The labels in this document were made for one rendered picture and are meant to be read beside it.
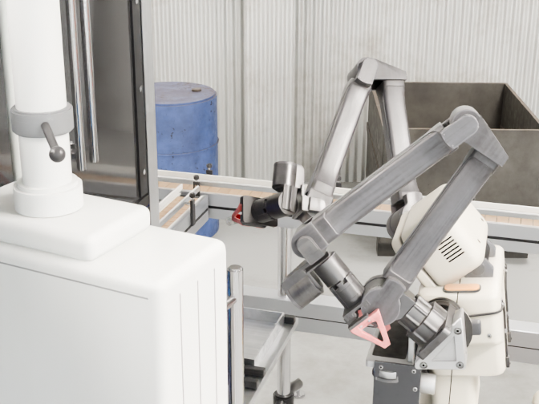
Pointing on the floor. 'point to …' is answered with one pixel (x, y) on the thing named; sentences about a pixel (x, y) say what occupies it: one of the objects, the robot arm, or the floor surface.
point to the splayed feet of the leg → (290, 393)
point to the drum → (187, 132)
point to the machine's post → (149, 109)
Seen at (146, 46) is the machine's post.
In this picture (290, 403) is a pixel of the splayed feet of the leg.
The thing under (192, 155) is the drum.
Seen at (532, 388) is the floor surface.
